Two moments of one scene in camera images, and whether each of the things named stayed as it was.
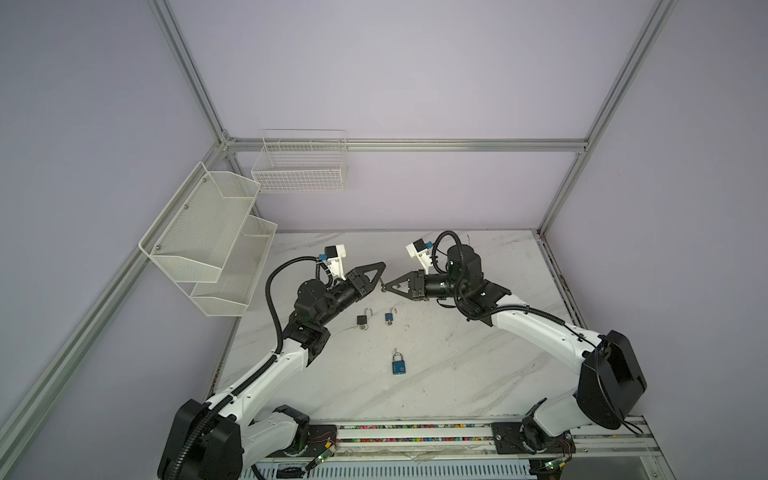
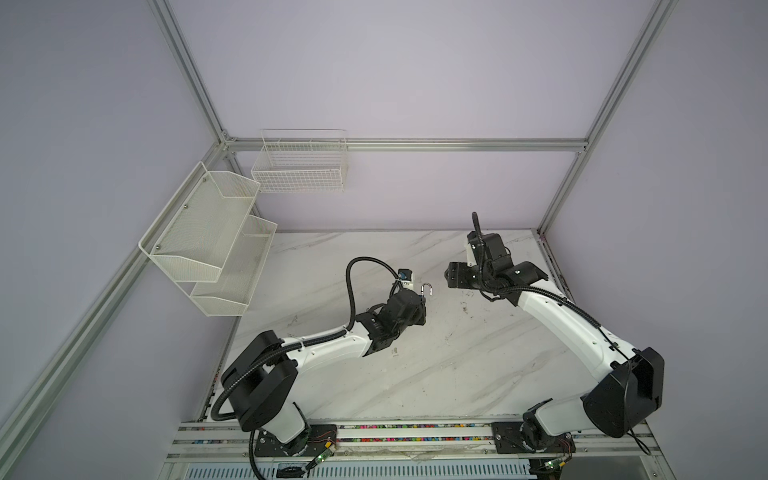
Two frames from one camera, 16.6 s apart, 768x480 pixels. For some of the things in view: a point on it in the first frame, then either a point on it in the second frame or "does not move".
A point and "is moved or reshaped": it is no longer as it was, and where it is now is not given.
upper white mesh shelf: x=191 y=237 does not move
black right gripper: x=416 y=286 to x=454 y=275
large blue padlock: x=398 y=364 is moved or reshaped
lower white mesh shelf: x=230 y=295 does not move
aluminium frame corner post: x=661 y=14 does not move
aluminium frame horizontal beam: x=254 y=144 does not move
